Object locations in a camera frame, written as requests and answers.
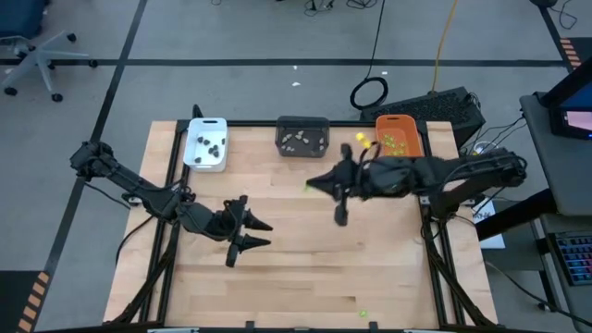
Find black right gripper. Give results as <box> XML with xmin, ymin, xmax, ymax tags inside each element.
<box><xmin>307</xmin><ymin>143</ymin><xmax>417</xmax><ymax>228</ymax></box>

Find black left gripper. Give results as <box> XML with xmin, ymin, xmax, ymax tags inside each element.
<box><xmin>210</xmin><ymin>194</ymin><xmax>274</xmax><ymax>268</ymax></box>

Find grey plastic bin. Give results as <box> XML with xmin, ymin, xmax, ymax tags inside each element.
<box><xmin>275</xmin><ymin>115</ymin><xmax>331</xmax><ymax>158</ymax></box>

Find orange plastic bin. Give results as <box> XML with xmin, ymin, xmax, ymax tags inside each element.
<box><xmin>375</xmin><ymin>114</ymin><xmax>425</xmax><ymax>161</ymax></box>

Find white plastic bin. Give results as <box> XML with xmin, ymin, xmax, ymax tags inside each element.
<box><xmin>182</xmin><ymin>117</ymin><xmax>228</xmax><ymax>173</ymax></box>

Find black computer tower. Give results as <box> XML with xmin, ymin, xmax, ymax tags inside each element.
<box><xmin>359</xmin><ymin>86</ymin><xmax>487</xmax><ymax>149</ymax></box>

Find power strip with yellow plugs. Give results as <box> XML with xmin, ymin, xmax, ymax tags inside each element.
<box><xmin>471</xmin><ymin>140</ymin><xmax>499</xmax><ymax>156</ymax></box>

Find white paper label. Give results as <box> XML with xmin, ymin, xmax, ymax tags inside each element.
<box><xmin>471</xmin><ymin>203</ymin><xmax>497</xmax><ymax>226</ymax></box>

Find white paper sheet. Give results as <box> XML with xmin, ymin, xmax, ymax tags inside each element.
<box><xmin>480</xmin><ymin>233</ymin><xmax>506</xmax><ymax>251</ymax></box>

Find grey side desk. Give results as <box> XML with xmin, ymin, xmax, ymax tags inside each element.
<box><xmin>475</xmin><ymin>91</ymin><xmax>592</xmax><ymax>333</ymax></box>

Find orange black hazard tape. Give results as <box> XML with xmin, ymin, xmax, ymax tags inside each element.
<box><xmin>558</xmin><ymin>37</ymin><xmax>583</xmax><ymax>70</ymax></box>
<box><xmin>17</xmin><ymin>271</ymin><xmax>51</xmax><ymax>333</ymax></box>

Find black computer monitor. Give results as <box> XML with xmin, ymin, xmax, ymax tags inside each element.
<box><xmin>540</xmin><ymin>57</ymin><xmax>592</xmax><ymax>141</ymax></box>

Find backlit computer keyboard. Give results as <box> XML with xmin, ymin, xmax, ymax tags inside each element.
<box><xmin>552</xmin><ymin>230</ymin><xmax>592</xmax><ymax>287</ymax></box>

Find grey office chair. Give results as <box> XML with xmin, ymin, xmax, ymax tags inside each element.
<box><xmin>0</xmin><ymin>0</ymin><xmax>99</xmax><ymax>104</ymax></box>

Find black hanging cable with coil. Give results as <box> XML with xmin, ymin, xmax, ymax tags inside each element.
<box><xmin>349</xmin><ymin>0</ymin><xmax>389</xmax><ymax>112</ymax></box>

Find black arm base cable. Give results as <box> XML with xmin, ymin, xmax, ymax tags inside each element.
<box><xmin>82</xmin><ymin>182</ymin><xmax>156</xmax><ymax>267</ymax></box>

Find yellow hanging cable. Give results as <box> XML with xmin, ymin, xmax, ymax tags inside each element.
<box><xmin>432</xmin><ymin>0</ymin><xmax>459</xmax><ymax>93</ymax></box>

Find tangled black floor cables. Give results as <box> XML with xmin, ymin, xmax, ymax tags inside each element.
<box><xmin>302</xmin><ymin>0</ymin><xmax>385</xmax><ymax>11</ymax></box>

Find black floor cable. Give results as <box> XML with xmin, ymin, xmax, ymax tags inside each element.
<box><xmin>483</xmin><ymin>258</ymin><xmax>592</xmax><ymax>327</ymax></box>

